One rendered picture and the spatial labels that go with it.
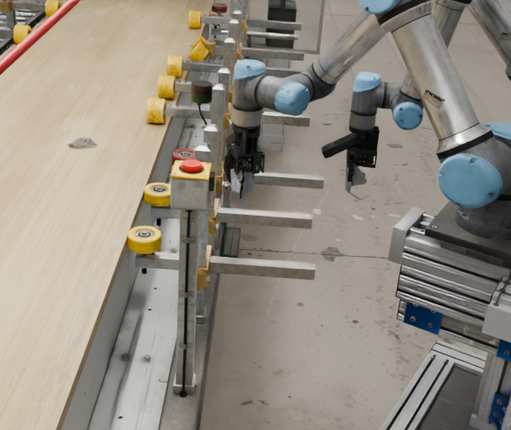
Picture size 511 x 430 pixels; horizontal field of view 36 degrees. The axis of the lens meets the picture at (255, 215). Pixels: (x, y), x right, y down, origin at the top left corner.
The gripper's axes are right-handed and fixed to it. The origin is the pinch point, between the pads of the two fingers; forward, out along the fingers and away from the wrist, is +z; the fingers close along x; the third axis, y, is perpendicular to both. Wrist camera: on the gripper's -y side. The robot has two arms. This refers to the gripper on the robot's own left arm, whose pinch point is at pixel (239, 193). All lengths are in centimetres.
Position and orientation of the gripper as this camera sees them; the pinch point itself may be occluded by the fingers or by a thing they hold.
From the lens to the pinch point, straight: 202.2
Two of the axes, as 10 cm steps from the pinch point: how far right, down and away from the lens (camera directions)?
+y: 3.2, 4.5, -8.3
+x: 9.4, -1.0, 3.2
